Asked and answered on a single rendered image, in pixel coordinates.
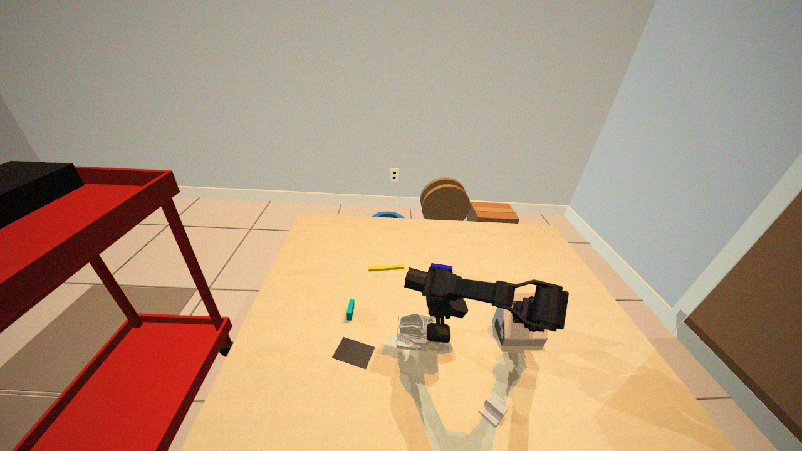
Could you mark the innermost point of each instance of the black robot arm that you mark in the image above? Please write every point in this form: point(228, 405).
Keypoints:
point(546, 310)

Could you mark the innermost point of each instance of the teal rectangular block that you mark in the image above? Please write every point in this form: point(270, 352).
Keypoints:
point(350, 308)

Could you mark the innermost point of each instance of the yellow flat bar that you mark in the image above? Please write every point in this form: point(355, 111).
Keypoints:
point(380, 268)

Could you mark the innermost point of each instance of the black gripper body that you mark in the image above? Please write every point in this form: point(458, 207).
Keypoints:
point(438, 332)

